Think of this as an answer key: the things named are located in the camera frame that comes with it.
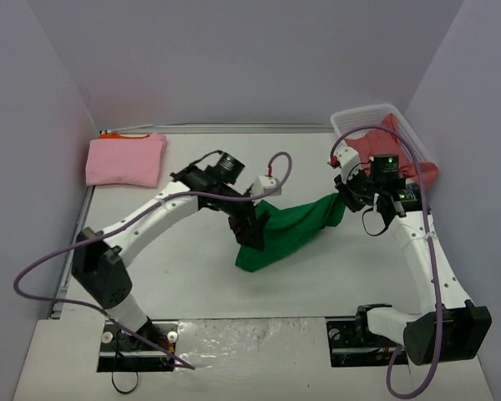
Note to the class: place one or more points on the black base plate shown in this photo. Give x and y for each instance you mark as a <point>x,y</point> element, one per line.
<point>348,350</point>
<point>121,353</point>

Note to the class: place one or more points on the red t shirt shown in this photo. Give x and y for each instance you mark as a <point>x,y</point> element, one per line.
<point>379,142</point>

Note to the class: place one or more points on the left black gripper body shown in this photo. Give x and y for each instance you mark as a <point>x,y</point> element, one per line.
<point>248,228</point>

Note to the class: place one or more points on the green t shirt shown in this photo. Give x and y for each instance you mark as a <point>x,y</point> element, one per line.
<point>290,229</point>

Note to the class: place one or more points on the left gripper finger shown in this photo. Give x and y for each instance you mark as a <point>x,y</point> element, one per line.
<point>257,236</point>
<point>242,231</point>

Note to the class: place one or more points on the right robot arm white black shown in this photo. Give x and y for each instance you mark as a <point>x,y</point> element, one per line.
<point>448,316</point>

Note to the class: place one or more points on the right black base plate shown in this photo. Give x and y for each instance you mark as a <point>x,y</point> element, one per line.
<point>348,350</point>

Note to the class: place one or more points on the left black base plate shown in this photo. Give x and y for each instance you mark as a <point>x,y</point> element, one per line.
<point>121,353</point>

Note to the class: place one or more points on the folded orange t shirt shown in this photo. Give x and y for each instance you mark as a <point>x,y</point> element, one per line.
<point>110,135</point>

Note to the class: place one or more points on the white plastic basket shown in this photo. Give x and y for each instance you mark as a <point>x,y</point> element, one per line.
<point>376,117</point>

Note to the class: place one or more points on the folded pink t shirt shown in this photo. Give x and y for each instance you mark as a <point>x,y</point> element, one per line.
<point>125,162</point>

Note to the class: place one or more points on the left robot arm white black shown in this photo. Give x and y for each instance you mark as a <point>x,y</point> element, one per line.
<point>101,261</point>

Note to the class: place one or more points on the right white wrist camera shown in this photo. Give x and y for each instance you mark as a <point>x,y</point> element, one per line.
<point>344,158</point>

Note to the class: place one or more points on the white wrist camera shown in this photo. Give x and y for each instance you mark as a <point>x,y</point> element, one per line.
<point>265,185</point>
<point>344,158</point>

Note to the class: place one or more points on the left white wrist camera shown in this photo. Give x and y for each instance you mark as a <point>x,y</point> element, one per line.
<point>265,185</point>

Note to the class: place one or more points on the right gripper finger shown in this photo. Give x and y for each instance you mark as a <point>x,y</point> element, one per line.
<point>340,187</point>
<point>350,201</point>

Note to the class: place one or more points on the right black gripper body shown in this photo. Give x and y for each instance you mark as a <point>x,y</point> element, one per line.
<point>346,194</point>

